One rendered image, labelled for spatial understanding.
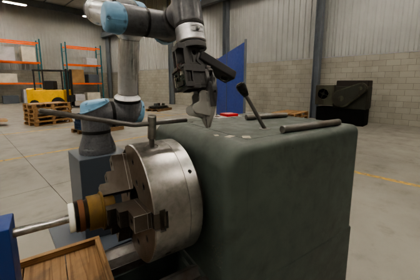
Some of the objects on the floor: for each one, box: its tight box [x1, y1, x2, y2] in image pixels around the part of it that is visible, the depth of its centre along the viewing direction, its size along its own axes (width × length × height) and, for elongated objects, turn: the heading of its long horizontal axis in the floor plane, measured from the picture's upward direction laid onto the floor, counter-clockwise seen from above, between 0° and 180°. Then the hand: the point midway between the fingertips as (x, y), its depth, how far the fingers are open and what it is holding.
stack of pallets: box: [23, 101, 73, 127], centre depth 866 cm, size 126×86×73 cm
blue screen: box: [216, 39, 247, 116], centre depth 748 cm, size 412×80×235 cm
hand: (209, 122), depth 62 cm, fingers closed
